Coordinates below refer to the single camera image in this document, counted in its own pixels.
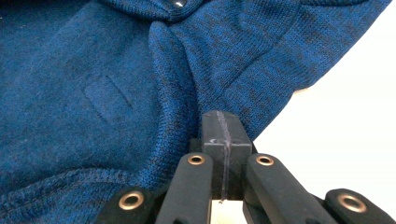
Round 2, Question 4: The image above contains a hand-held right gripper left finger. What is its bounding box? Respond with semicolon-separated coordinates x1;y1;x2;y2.
201;110;231;202

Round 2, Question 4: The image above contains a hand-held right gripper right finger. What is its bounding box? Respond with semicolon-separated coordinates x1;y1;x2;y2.
223;110;254;202

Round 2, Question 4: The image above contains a dark blue knit sweater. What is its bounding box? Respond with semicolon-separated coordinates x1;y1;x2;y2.
0;0;393;224

